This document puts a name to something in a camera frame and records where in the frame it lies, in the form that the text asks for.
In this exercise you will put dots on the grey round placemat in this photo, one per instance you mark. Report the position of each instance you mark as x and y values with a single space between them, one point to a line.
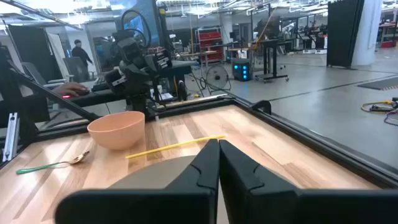
155 174

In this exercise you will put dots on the grey office chair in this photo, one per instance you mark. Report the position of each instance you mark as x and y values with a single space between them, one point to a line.
35 74

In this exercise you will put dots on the black table frame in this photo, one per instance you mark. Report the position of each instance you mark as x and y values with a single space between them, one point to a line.
311 137

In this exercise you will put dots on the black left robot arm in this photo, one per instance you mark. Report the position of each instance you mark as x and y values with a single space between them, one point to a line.
136 53

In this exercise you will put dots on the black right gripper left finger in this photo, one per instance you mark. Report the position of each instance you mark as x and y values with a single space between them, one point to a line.
186 199

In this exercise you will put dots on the black keyboard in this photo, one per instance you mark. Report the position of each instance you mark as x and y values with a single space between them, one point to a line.
100 84

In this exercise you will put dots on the computer tower blue lights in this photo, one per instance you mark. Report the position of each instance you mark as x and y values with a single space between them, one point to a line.
241 70

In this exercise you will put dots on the person's hand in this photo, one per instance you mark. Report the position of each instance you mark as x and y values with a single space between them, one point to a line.
70 88

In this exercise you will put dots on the round floor fan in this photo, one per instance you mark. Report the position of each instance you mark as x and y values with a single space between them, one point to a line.
217 77

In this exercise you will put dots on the tall black partition panel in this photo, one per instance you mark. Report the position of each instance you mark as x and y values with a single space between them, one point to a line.
343 34

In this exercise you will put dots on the peach plastic bowl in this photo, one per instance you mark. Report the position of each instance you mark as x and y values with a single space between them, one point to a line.
118 132

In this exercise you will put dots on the person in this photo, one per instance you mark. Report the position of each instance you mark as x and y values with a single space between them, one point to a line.
80 54

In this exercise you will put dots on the silver aluminium extrusion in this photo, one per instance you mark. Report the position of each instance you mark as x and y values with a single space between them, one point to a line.
11 138

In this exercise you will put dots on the yellow straw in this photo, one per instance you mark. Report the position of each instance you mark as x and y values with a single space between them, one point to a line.
168 146

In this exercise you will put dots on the black standing workbench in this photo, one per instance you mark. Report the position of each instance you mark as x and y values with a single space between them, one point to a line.
269 59

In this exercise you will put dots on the black computer mouse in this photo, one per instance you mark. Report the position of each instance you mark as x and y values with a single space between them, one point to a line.
82 92

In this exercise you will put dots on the black desk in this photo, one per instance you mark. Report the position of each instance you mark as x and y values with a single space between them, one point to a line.
99 97

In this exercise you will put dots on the red storage shelf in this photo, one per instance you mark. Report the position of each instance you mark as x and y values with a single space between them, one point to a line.
211 42

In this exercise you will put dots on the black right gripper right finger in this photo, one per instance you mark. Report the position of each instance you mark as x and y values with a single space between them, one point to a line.
248 199

